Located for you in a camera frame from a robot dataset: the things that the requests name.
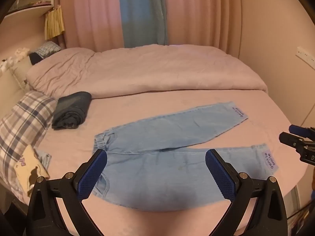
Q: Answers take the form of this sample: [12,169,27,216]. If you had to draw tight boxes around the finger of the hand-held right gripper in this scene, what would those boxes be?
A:
[289,124,315,138]
[279,132,307,151]

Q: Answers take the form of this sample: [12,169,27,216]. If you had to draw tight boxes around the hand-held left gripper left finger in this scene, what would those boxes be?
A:
[25,149,108,236]

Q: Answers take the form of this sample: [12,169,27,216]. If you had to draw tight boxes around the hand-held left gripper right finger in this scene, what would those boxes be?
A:
[205,149,288,236]

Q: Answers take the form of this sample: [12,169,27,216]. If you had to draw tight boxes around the light blue denim pants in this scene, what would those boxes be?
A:
[92,101,280,212]

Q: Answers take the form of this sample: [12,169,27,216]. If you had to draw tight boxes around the small light blue cloth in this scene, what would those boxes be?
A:
[34,150,52,171]

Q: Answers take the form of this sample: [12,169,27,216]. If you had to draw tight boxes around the cream printed cloth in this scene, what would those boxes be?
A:
[15,145,51,197]

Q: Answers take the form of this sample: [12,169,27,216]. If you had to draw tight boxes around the dark folded jeans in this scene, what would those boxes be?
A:
[52,91,92,129]

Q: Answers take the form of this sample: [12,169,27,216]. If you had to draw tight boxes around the plaid pillow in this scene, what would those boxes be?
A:
[0,91,58,204]

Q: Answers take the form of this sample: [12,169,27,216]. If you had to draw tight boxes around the cream headboard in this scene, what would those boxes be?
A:
[0,56,33,121]

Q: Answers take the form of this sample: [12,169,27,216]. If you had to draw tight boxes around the pink duvet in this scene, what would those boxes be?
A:
[26,44,269,99]

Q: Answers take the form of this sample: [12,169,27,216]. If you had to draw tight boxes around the dark cloth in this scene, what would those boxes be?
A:
[29,53,42,65]

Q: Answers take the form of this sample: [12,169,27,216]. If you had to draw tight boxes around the pink curtain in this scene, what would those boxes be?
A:
[58,0,125,52]
[164,0,243,57]

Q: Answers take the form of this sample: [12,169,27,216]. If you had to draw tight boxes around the yellow fringed hanging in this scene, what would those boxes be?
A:
[45,5,66,40]

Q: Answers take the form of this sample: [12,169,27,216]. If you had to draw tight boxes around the blue curtain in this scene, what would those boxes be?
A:
[118,0,169,48]

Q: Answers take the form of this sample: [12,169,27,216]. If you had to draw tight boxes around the white wall socket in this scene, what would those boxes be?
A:
[295,46,315,65]

